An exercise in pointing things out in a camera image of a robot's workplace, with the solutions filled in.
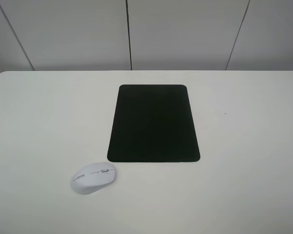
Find white wireless computer mouse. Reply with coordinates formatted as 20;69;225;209
70;162;116;195

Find black rectangular mouse pad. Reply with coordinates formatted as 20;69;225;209
107;84;200;163

